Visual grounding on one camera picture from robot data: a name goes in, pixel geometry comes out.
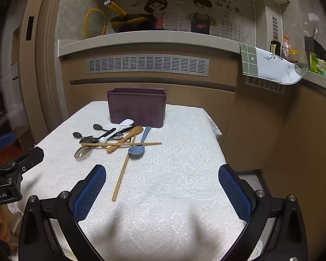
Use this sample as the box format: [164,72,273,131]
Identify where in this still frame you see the large metal spoon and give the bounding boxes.
[74,144,100,159]

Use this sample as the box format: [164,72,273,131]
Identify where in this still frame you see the black door plate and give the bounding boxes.
[25,16,35,41]

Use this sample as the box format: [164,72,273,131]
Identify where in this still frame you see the short grey vent grille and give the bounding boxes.
[245,75,286,94]

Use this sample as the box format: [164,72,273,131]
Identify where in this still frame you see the white plastic spoon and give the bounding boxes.
[108,119,134,139]

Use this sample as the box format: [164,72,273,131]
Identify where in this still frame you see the purple plastic utensil box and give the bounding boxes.
[106,88,167,128]

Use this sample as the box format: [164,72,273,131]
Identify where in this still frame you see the glass bowl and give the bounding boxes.
[294,62,309,77]

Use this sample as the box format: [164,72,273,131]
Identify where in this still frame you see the blue plastic spoon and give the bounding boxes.
[128,126,152,157]

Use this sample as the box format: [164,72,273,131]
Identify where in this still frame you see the yellow hose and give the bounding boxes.
[83,8,108,40]

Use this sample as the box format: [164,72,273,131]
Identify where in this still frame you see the jar with orange contents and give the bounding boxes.
[282,35,292,59]

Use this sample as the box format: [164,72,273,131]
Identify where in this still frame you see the cartoon wall sticker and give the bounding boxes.
[123,0,247,37]

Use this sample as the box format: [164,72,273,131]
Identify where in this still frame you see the beige stone counter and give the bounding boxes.
[58,30,242,59]

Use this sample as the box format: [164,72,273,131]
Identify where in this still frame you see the black-handled white round spoon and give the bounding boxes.
[98,128,117,144]

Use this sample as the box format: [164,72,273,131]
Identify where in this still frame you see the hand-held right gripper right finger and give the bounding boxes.
[218,164,308,261]

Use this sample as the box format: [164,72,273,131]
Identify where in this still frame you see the green checkered white towel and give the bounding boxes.
[239,42,303,85]

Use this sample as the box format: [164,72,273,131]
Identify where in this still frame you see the black utensil rack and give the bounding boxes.
[304,28,326,61]

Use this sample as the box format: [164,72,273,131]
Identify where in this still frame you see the dark pan with yellow handle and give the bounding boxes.
[103,0,156,33]

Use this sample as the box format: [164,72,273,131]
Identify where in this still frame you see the dark condiment bottle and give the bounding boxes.
[270,40,282,58]

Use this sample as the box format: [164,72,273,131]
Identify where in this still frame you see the red object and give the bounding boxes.
[0,145,24,166]

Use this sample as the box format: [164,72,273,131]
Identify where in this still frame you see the person's left hand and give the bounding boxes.
[0,204,15,252]

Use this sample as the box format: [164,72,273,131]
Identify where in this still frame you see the black slender utensil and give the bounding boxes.
[113,126,134,137]

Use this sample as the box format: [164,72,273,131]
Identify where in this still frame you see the long grey vent grille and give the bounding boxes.
[86,55,210,76]

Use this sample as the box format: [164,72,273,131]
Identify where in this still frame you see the white lace tablecloth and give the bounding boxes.
[9,100,264,261]

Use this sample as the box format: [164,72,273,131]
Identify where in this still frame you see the wooden utensil handle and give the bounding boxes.
[106,126,144,153]

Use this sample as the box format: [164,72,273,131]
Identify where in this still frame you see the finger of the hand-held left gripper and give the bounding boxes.
[5,146,45,185]
[0,133,16,153]

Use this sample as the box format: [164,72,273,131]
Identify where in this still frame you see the green plastic items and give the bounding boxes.
[309,54,326,77]

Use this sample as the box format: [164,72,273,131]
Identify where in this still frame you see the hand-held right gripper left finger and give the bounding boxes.
[18,164,107,261]

